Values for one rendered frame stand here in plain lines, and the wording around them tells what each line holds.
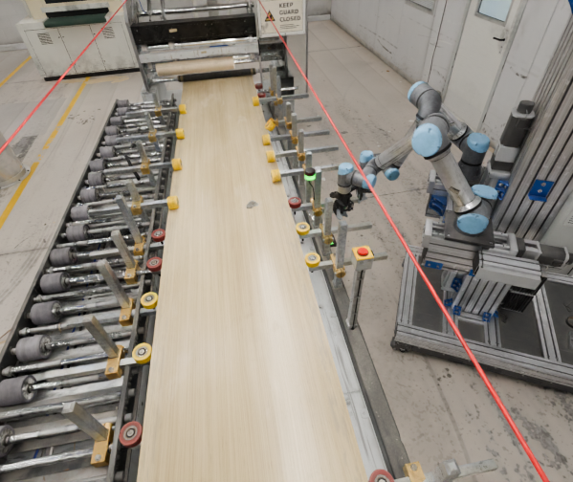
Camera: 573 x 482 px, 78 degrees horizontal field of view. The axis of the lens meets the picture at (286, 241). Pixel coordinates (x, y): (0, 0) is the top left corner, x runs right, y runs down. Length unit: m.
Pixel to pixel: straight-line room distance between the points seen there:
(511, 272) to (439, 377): 0.96
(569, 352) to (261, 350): 1.95
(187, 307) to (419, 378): 1.57
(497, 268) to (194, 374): 1.46
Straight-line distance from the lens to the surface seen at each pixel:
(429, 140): 1.55
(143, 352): 1.66
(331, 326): 1.92
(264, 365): 1.51
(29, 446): 1.93
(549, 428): 2.75
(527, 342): 2.73
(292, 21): 4.10
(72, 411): 1.42
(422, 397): 2.53
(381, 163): 1.85
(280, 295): 1.68
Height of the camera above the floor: 2.24
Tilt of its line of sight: 44 degrees down
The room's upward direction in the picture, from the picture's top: 3 degrees counter-clockwise
